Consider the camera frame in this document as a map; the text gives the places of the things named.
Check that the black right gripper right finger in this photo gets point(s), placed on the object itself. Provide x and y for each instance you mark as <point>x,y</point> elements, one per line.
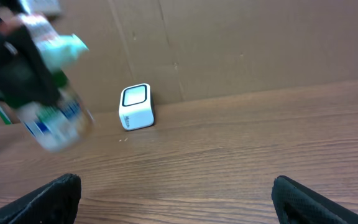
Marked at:
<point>296,204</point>

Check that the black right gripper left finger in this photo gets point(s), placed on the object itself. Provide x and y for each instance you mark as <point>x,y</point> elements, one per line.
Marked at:
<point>53,203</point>

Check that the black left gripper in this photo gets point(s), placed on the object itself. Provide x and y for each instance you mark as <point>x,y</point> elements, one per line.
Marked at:
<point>23,74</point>

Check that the green lid jar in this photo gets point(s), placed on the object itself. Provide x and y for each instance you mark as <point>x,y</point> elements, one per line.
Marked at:
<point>63,125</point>

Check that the white barcode scanner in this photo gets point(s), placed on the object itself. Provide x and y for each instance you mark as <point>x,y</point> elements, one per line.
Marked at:
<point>136,108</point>

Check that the green white pole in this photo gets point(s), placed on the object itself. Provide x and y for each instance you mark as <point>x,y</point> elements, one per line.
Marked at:
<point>5,118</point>

